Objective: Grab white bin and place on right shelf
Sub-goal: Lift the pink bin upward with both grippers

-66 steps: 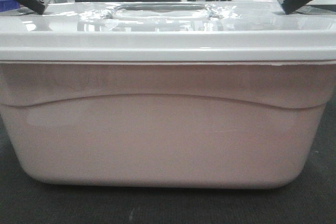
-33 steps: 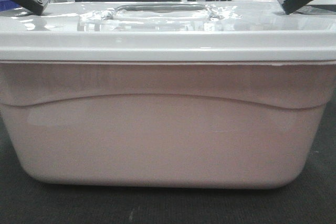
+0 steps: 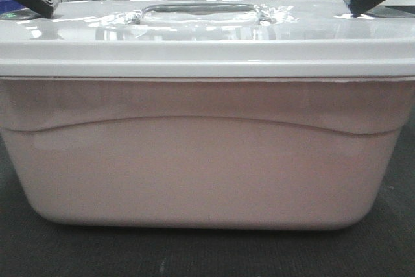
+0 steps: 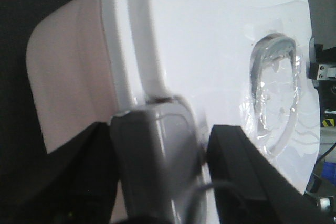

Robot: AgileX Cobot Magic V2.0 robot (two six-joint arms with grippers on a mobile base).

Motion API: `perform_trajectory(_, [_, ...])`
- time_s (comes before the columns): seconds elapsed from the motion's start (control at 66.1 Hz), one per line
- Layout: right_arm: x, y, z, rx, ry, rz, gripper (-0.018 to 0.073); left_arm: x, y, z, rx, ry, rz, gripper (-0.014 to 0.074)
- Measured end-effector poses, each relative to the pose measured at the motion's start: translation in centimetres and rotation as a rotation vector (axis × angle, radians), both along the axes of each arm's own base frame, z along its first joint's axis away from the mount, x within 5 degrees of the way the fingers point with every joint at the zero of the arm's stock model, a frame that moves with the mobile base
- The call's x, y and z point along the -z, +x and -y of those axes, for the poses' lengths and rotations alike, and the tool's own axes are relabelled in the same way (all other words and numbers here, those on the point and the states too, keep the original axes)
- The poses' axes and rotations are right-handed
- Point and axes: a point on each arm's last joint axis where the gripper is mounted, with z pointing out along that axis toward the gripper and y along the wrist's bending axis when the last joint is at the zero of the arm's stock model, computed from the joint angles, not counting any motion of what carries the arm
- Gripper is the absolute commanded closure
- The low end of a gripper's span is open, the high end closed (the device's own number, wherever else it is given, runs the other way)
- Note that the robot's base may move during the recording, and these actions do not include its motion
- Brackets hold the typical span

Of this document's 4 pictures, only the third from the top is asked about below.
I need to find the white lidded plastic bin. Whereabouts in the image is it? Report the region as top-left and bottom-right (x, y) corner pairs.
(1, 0), (414, 230)

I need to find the blue crate far left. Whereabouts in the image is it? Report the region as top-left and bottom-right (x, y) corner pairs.
(0, 0), (25, 14)

